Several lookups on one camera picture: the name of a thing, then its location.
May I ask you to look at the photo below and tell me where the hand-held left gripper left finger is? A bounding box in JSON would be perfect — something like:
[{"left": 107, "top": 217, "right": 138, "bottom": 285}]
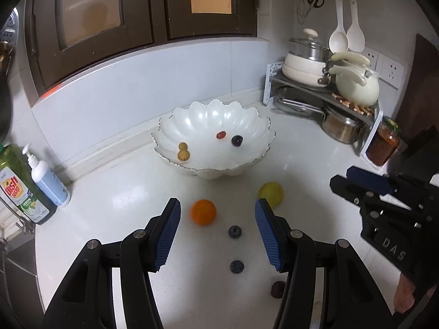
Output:
[{"left": 41, "top": 198, "right": 182, "bottom": 329}]

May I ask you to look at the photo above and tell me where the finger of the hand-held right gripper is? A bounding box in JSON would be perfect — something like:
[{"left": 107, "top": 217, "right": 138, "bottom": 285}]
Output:
[
  {"left": 346, "top": 166, "right": 400, "bottom": 196},
  {"left": 330, "top": 175, "right": 412, "bottom": 213}
]

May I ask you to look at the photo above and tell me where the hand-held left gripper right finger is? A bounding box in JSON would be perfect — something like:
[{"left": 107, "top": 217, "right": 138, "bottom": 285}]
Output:
[{"left": 254, "top": 198, "right": 400, "bottom": 329}]

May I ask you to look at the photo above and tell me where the orange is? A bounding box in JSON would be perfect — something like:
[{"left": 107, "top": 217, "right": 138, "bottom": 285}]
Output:
[{"left": 191, "top": 199, "right": 217, "bottom": 226}]

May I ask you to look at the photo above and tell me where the yellow-green apple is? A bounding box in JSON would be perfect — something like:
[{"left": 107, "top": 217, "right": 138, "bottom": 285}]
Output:
[{"left": 258, "top": 182, "right": 285, "bottom": 209}]

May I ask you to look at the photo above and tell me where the white scalloped bowl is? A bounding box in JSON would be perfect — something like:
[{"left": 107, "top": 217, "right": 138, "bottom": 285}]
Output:
[{"left": 152, "top": 99, "right": 277, "bottom": 180}]

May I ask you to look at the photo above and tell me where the person's right hand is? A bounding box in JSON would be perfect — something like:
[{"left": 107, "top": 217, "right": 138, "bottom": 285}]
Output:
[{"left": 394, "top": 273, "right": 416, "bottom": 313}]

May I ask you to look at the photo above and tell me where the glass jar of sauce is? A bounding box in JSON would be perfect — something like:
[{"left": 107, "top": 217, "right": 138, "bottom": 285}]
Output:
[{"left": 365, "top": 117, "right": 402, "bottom": 167}]

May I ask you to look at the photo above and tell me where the stainless steel pot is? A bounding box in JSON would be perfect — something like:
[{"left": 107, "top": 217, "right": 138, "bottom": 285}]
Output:
[{"left": 321, "top": 104, "right": 367, "bottom": 144}]

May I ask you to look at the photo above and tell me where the brown beaded trivet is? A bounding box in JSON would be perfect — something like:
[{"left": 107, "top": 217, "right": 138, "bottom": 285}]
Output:
[{"left": 331, "top": 91, "right": 376, "bottom": 115}]

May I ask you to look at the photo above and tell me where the cream kettle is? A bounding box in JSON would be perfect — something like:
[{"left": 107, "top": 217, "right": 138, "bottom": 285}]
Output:
[{"left": 327, "top": 51, "right": 381, "bottom": 107}]

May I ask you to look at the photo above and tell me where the steel pan lid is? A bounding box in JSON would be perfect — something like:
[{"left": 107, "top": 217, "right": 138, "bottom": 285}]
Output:
[{"left": 274, "top": 86, "right": 325, "bottom": 117}]

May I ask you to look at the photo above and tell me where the dark brown cutting board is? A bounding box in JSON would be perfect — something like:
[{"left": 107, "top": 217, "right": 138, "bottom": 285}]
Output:
[{"left": 394, "top": 33, "right": 439, "bottom": 144}]

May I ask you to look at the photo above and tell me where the white pot with glass lid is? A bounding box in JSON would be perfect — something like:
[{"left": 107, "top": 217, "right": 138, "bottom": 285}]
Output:
[{"left": 282, "top": 28, "right": 331, "bottom": 87}]

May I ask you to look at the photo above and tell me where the white pump bottle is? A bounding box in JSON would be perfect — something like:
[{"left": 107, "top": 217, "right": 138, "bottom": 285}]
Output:
[{"left": 21, "top": 143, "right": 71, "bottom": 208}]

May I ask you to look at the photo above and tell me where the grey corner shelf rack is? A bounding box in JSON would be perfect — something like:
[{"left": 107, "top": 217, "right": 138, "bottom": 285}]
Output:
[{"left": 263, "top": 62, "right": 384, "bottom": 156}]

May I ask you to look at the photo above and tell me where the white serving spoon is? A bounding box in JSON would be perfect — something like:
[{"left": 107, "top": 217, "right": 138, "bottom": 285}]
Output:
[{"left": 328, "top": 0, "right": 349, "bottom": 51}]

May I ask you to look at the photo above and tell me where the white rice paddle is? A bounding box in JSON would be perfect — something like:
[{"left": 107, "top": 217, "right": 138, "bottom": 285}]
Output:
[{"left": 346, "top": 0, "right": 366, "bottom": 53}]

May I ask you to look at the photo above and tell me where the chrome gooseneck faucet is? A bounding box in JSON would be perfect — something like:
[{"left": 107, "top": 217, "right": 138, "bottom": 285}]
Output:
[{"left": 0, "top": 197, "right": 35, "bottom": 247}]

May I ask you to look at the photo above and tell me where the green dish soap bottle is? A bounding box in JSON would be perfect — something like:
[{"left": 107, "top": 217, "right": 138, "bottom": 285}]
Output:
[{"left": 0, "top": 143, "right": 57, "bottom": 226}]

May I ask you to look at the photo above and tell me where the steel sink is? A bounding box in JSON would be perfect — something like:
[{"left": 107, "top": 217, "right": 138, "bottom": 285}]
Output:
[{"left": 0, "top": 236, "right": 43, "bottom": 316}]

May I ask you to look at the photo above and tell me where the brass ladle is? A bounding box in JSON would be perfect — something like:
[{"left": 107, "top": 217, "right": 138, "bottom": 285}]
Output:
[{"left": 0, "top": 39, "right": 16, "bottom": 76}]

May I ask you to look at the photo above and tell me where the white wall outlet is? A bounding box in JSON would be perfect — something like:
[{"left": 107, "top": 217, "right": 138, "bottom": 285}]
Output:
[
  {"left": 364, "top": 46, "right": 381, "bottom": 71},
  {"left": 381, "top": 56, "right": 405, "bottom": 88}
]

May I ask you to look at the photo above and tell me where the hanging metal wire tool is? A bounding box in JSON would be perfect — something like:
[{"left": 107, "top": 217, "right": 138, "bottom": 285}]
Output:
[{"left": 293, "top": 0, "right": 313, "bottom": 24}]

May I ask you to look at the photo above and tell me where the brown wooden window frame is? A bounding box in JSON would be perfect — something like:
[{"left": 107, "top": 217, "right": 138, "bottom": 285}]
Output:
[{"left": 24, "top": 0, "right": 258, "bottom": 98}]

